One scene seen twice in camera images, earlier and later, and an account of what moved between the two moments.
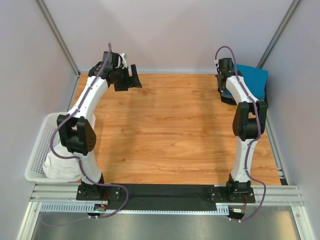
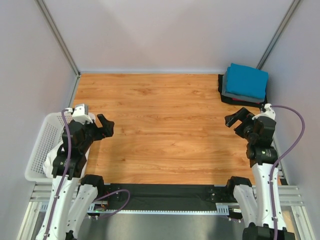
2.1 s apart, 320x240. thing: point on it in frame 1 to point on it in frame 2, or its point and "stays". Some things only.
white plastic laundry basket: (35, 170) stays
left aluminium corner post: (42, 6) stays
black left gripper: (131, 81) to (107, 131)
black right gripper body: (221, 88) to (244, 130)
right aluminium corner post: (268, 52) stays
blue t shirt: (256, 79) stays
